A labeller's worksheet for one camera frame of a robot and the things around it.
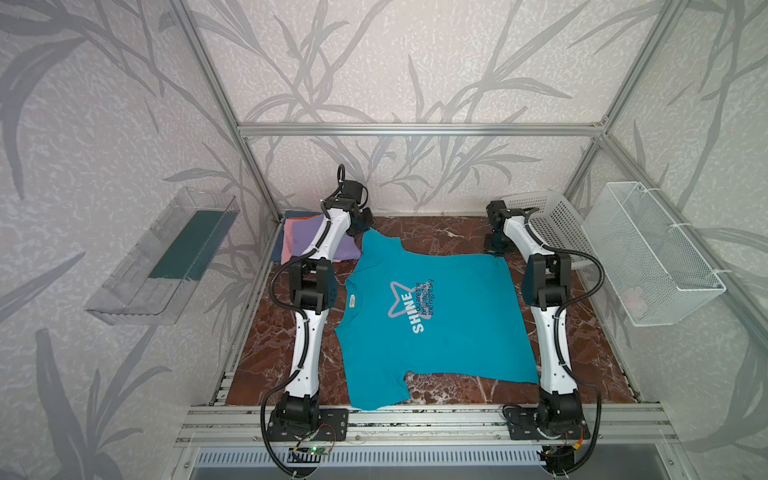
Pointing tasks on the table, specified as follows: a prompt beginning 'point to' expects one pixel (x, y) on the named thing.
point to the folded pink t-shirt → (287, 246)
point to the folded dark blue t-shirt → (288, 214)
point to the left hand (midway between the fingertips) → (373, 214)
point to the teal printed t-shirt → (405, 313)
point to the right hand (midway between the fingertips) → (497, 244)
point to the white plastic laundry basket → (554, 224)
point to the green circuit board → (318, 449)
